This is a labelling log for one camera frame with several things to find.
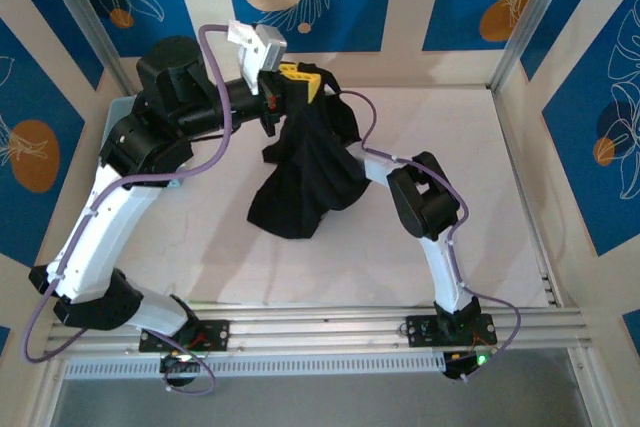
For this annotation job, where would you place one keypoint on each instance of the black t-shirt with rose print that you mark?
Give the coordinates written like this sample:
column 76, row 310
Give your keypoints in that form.
column 310, row 177

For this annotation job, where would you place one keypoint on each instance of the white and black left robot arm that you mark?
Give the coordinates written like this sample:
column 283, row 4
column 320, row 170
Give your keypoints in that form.
column 100, row 237

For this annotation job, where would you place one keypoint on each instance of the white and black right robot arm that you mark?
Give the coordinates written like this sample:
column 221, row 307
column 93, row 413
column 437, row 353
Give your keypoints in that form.
column 425, row 197

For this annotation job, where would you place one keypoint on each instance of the light blue plastic basket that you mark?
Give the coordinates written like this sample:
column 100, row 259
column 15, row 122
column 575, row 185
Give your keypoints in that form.
column 120, row 104

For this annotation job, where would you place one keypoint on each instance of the small black electronics board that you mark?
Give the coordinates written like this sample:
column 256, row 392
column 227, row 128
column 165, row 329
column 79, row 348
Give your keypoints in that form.
column 465, row 364
column 180, row 369

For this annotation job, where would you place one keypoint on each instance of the aluminium frame post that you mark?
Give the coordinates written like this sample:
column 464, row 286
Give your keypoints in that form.
column 540, row 12
column 85, row 12

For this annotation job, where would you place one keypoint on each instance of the long aluminium base rail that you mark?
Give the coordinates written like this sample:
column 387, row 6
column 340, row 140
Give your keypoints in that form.
column 320, row 327

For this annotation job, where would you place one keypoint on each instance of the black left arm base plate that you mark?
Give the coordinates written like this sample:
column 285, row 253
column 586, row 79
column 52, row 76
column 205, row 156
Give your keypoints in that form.
column 212, row 334

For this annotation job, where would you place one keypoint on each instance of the aluminium table side rail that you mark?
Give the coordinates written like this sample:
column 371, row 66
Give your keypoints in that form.
column 530, row 197

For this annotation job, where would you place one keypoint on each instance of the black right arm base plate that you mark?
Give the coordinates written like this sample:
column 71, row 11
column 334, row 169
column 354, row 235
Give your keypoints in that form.
column 422, row 332

